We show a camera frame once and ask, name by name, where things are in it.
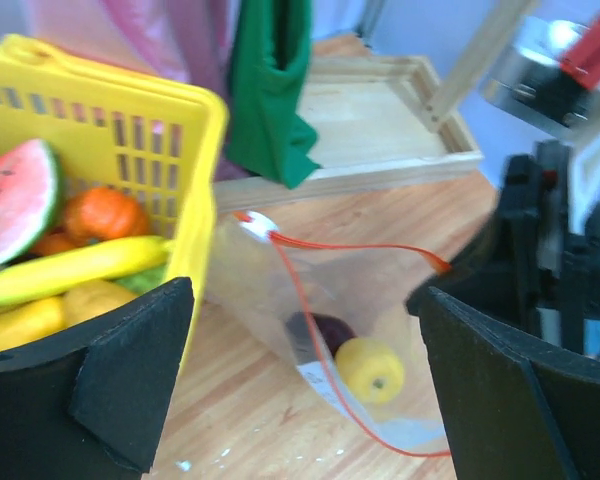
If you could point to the watermelon slice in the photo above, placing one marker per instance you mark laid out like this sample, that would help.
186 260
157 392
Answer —
31 188

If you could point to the clear zip top bag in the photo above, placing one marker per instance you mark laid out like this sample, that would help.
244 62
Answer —
336 313

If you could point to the green shirt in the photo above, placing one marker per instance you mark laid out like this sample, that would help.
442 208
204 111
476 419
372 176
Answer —
269 64

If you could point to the yellow plastic basket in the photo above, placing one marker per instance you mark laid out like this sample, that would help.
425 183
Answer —
153 138

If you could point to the yellow lemon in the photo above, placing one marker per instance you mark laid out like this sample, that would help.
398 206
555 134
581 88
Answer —
25 323

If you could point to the yellow banana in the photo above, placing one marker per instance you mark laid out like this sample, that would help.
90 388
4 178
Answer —
54 274

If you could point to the pink shirt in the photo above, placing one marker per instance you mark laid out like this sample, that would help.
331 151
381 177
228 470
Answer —
184 41

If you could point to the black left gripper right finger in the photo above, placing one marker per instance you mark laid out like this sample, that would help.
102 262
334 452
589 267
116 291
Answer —
513 406

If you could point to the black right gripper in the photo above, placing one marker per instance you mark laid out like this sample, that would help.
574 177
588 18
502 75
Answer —
527 266

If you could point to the green cabbage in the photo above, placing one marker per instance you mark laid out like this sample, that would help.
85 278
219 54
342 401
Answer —
143 281

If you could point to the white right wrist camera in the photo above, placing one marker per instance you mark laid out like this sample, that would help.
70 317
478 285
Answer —
549 76

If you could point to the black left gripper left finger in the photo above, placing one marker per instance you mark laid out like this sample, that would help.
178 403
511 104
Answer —
90 402

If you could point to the wooden clothes rack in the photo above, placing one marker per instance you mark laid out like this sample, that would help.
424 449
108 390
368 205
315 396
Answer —
386 121

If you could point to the orange pumpkin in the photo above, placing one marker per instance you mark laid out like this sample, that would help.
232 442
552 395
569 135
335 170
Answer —
97 214

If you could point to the yellow apple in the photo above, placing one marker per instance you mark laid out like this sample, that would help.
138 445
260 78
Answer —
371 370

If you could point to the dark red apple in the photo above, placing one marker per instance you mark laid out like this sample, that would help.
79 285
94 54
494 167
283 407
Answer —
334 331

